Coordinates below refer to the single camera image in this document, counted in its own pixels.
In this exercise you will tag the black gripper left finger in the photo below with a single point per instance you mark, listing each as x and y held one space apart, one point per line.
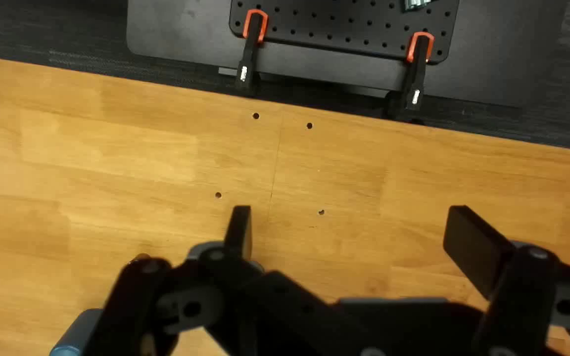
238 229

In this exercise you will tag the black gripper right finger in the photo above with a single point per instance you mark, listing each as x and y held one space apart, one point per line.
475 247

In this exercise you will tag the black orange spring clamp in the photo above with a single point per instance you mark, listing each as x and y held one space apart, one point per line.
416 69
250 49

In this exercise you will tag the dark grey base panel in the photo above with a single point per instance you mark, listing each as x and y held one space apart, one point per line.
503 51

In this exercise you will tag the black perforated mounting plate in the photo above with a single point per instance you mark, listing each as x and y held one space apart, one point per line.
351 25

